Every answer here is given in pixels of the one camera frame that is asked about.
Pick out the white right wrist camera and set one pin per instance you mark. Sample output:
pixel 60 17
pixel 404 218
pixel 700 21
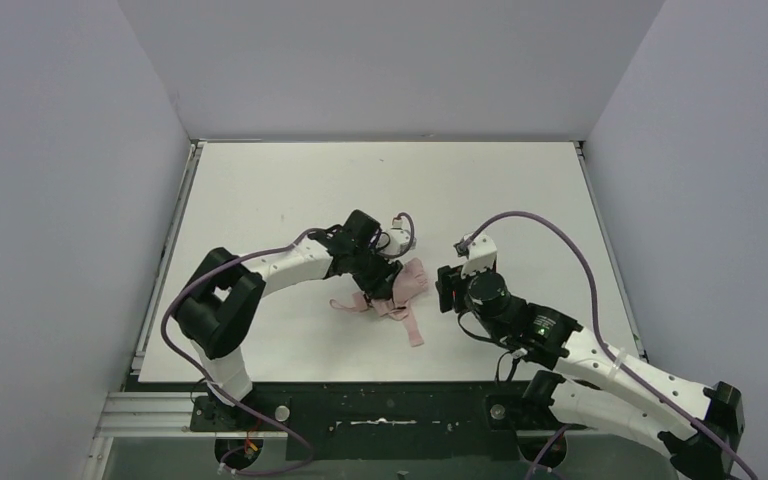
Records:
pixel 479 252

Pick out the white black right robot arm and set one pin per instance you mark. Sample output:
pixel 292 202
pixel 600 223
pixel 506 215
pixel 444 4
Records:
pixel 584 381

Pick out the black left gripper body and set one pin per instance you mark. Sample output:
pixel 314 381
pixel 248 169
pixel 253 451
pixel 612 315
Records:
pixel 381 278

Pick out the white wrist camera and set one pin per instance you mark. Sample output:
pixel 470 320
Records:
pixel 395 242
pixel 479 252

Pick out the pink and black umbrella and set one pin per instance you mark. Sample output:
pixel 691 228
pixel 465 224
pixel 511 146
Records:
pixel 411 282

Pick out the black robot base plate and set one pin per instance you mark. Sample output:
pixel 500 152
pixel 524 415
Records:
pixel 376 421

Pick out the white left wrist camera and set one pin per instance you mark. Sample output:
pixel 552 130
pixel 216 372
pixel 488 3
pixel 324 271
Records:
pixel 395 242

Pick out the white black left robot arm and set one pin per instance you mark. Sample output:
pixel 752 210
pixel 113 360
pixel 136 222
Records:
pixel 216 308

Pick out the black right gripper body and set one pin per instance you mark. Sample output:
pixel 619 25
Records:
pixel 447 288

